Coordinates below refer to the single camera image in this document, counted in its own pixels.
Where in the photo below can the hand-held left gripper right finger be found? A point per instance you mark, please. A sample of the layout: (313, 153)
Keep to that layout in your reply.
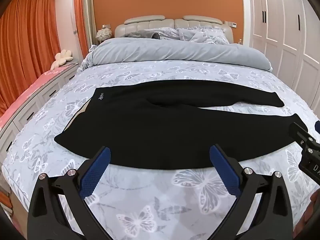
(225, 172)

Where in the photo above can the white flower decoration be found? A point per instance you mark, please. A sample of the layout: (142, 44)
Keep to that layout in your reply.
(103, 33)

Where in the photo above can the wall switch panel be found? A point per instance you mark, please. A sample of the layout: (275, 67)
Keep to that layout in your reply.
(230, 24)
(106, 25)

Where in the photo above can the white drawer cabinet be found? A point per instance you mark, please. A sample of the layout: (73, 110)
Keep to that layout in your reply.
(37, 105)

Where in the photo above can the bed with butterfly sheet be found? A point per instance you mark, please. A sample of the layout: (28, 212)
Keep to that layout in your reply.
(155, 200)

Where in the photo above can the black pants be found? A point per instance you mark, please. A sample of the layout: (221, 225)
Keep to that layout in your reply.
(162, 125)

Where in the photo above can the white wardrobe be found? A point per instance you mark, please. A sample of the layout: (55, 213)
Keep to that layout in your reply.
(282, 30)

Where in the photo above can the grey duvet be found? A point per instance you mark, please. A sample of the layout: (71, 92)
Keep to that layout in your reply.
(162, 51)

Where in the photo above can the narrow orange curtain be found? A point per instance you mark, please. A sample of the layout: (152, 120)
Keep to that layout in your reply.
(79, 15)

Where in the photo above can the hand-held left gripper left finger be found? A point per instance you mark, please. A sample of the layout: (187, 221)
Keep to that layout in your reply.
(95, 172)

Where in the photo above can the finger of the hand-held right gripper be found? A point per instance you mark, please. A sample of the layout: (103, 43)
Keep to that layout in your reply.
(318, 127)
(300, 135)

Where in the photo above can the pink seat mat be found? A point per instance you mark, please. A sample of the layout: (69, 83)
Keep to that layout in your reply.
(32, 86)

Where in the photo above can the butterfly print pillow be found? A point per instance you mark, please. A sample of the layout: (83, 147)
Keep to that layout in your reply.
(207, 35)
(168, 33)

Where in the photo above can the beige padded headboard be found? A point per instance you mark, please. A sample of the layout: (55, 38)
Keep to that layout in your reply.
(147, 23)

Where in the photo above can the flower shaped plush cushion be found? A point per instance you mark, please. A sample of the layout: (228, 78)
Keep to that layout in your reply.
(62, 58)

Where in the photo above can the dark grey blanket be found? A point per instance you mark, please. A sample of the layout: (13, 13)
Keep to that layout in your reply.
(141, 34)

